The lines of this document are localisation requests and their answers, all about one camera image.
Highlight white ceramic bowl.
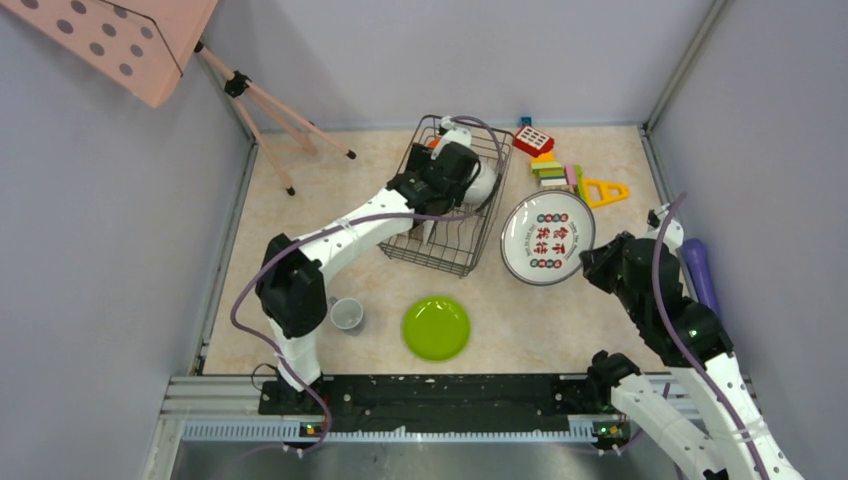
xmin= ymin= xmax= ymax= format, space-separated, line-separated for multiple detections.
xmin=463 ymin=163 xmax=497 ymax=206

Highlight white plate green red rim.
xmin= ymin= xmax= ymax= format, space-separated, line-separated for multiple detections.
xmin=421 ymin=221 xmax=435 ymax=244

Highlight white plate red characters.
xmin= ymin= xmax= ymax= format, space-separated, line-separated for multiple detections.
xmin=500 ymin=190 xmax=596 ymax=286

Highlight grey wire dish rack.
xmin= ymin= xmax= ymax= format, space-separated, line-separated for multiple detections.
xmin=379 ymin=114 xmax=514 ymax=277

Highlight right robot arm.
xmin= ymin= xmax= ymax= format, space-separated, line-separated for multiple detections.
xmin=579 ymin=232 xmax=803 ymax=479

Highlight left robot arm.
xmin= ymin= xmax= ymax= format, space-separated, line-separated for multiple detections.
xmin=255 ymin=117 xmax=483 ymax=414

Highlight yellow toy triangle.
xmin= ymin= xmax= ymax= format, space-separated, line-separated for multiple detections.
xmin=580 ymin=178 xmax=630 ymax=208

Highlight red toy block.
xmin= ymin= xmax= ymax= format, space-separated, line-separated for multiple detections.
xmin=512 ymin=125 xmax=555 ymax=157

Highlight stack of coloured blocks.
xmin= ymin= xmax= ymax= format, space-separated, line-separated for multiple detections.
xmin=530 ymin=151 xmax=583 ymax=197

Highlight small grey mug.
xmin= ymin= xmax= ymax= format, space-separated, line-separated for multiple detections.
xmin=329 ymin=297 xmax=365 ymax=335

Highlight pink tripod stand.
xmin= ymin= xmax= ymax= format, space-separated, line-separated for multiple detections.
xmin=194 ymin=41 xmax=357 ymax=196

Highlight pink perforated board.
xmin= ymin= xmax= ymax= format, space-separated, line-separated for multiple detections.
xmin=1 ymin=0 xmax=218 ymax=108

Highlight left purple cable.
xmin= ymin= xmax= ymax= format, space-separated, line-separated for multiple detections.
xmin=229 ymin=115 xmax=508 ymax=458

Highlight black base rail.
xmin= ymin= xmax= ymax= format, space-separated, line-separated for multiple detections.
xmin=258 ymin=374 xmax=634 ymax=450

